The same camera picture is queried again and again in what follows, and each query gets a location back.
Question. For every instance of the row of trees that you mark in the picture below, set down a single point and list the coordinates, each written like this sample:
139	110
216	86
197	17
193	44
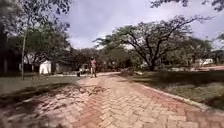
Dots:
113	56

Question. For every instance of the person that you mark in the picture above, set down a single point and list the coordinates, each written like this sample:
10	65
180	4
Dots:
93	65

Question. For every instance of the vehicle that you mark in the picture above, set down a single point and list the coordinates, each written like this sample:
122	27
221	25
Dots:
84	69

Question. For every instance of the large spreading tree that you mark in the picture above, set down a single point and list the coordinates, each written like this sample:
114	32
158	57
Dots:
152	62

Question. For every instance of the red brick path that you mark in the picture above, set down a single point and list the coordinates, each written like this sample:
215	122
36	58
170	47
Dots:
116	106

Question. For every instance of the small white building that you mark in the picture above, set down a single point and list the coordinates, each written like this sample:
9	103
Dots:
45	67

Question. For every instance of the pale concrete kerb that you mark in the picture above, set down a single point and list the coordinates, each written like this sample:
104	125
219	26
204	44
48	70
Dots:
173	96

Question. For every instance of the tall leafy tree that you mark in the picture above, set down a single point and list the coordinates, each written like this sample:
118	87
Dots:
46	40

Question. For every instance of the shaded grass field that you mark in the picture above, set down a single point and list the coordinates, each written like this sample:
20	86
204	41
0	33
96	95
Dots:
186	83

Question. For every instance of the dry grass strip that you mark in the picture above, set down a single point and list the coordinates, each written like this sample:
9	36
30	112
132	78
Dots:
33	83

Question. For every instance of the thin-trunked tree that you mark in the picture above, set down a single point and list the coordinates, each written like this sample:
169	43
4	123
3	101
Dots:
23	56

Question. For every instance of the pale distant building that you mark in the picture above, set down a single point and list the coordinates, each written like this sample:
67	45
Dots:
207	61

